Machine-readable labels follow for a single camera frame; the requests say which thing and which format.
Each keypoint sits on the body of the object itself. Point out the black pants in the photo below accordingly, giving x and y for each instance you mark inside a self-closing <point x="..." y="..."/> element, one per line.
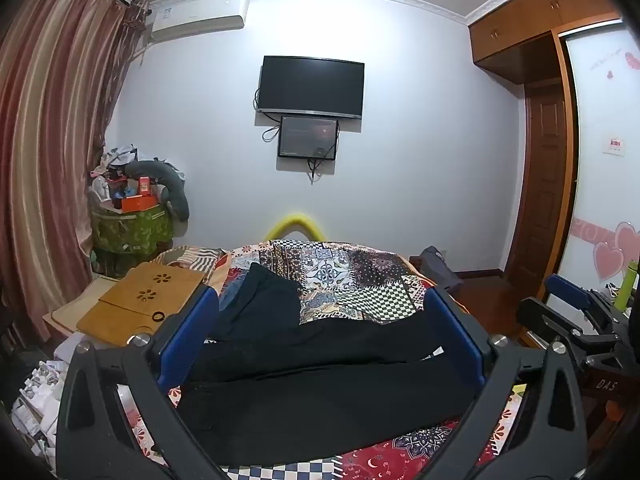
<point x="325" y="390"/>

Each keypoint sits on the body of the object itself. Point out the dark bag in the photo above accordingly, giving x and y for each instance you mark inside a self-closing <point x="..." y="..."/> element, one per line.
<point x="440" y="267"/>

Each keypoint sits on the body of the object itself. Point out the red wall sticker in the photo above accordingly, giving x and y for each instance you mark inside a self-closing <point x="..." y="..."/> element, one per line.
<point x="615" y="146"/>

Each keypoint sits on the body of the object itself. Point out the black wall television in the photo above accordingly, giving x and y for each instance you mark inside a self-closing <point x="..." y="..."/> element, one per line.
<point x="310" y="86"/>

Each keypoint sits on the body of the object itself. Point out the yellow foam tube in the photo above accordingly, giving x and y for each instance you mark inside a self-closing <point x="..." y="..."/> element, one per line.
<point x="294" y="220"/>

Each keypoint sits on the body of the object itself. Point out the white air conditioner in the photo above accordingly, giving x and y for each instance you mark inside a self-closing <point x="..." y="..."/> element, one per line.
<point x="197" y="16"/>

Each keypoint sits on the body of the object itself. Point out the green patterned storage basket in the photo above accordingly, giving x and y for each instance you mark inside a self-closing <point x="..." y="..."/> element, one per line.
<point x="130" y="232"/>

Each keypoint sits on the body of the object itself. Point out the small red box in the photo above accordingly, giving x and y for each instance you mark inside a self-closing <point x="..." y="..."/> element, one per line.
<point x="145" y="186"/>

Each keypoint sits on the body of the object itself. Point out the pile of printed papers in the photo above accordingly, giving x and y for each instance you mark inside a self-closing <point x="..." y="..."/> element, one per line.
<point x="40" y="400"/>

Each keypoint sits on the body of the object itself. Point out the small black wall monitor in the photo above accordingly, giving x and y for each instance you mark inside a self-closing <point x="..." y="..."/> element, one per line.
<point x="307" y="137"/>

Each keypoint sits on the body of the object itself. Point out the dark blue garment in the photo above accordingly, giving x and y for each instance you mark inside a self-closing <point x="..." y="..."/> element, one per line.
<point x="270" y="302"/>

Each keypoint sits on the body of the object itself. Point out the striped red curtain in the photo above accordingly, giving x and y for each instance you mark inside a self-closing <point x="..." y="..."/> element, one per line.
<point x="45" y="135"/>

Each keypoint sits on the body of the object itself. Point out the wooden lap desk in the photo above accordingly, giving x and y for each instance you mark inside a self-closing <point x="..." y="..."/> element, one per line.
<point x="135" y="300"/>

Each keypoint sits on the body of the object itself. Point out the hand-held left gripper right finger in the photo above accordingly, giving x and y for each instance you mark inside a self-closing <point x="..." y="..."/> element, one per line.
<point x="456" y="332"/>

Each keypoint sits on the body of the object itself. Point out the orange box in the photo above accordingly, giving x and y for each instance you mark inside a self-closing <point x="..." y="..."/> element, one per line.
<point x="139" y="203"/>

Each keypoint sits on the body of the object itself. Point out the patchwork printed blanket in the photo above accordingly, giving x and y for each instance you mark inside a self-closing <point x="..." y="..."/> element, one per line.
<point x="360" y="280"/>

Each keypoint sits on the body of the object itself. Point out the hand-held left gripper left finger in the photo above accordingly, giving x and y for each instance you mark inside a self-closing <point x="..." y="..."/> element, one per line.
<point x="187" y="332"/>

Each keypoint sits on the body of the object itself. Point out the white heart-print sliding door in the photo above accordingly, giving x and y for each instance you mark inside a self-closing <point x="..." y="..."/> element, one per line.
<point x="607" y="195"/>

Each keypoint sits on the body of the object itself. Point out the green bottle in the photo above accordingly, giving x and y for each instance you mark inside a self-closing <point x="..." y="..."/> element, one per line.
<point x="625" y="287"/>

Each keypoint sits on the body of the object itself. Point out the grey neck pillow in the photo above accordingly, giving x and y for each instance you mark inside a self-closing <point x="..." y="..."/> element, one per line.
<point x="172" y="182"/>

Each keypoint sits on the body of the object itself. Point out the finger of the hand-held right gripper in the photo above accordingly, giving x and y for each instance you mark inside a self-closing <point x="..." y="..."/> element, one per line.
<point x="537" y="322"/>
<point x="567" y="291"/>

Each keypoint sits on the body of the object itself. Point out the wooden wardrobe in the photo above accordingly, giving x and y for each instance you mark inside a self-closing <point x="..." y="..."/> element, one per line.
<point x="520" y="20"/>

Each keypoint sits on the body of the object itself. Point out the white board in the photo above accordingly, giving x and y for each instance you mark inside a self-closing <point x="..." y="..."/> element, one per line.
<point x="65" y="312"/>

